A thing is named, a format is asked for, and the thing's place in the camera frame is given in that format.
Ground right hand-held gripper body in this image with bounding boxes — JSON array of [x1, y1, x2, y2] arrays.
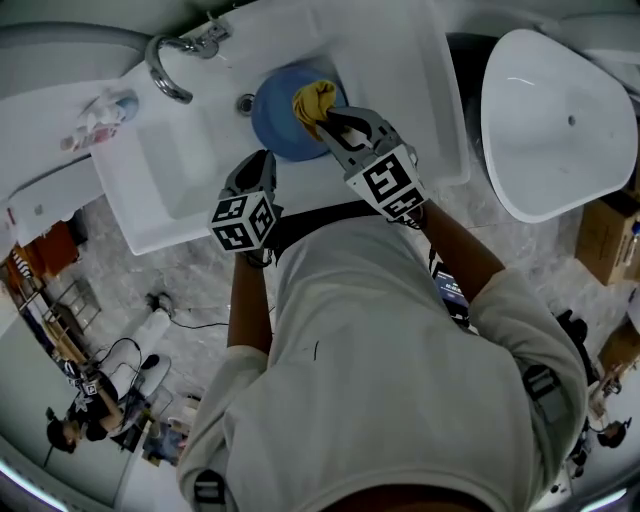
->
[[333, 125, 430, 222]]

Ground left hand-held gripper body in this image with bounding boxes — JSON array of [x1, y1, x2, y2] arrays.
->
[[207, 168, 282, 254]]

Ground blue plate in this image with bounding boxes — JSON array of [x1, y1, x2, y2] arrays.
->
[[249, 64, 350, 163]]

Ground yellow cloth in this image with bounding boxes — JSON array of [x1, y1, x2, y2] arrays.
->
[[291, 79, 338, 142]]

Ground person's right forearm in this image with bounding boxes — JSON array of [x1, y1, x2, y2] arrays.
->
[[418, 201, 507, 305]]

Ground person's left forearm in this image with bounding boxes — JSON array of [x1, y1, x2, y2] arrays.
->
[[226, 248, 276, 352]]

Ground white rectangular sink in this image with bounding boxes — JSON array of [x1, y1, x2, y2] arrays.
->
[[91, 0, 472, 257]]

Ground black waist belt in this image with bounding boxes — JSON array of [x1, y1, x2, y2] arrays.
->
[[271, 201, 382, 254]]

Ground black device with screen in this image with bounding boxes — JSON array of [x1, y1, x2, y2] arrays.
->
[[431, 268, 472, 327]]

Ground chrome faucet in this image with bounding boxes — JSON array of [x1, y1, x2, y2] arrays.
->
[[144, 18, 234, 106]]

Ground toiletries on white counter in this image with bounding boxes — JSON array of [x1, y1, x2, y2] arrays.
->
[[59, 88, 140, 153]]

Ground white oval bathtub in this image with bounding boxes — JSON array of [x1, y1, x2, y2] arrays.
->
[[479, 28, 633, 224]]

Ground person's white shirt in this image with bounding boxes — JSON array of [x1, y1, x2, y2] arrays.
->
[[176, 214, 589, 512]]

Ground orange wooden cabinet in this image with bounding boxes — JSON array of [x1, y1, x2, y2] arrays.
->
[[27, 221, 82, 277]]

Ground brown cardboard box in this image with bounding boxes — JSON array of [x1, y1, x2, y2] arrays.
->
[[574, 191, 640, 287]]

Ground black floor cable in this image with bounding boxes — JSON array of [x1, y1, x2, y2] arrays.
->
[[168, 305, 231, 332]]

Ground metal wire rack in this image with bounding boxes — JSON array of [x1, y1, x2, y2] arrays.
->
[[42, 278, 103, 337]]

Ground grey strap buckle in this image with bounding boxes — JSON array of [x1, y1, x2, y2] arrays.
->
[[191, 468, 227, 506], [521, 363, 568, 424]]

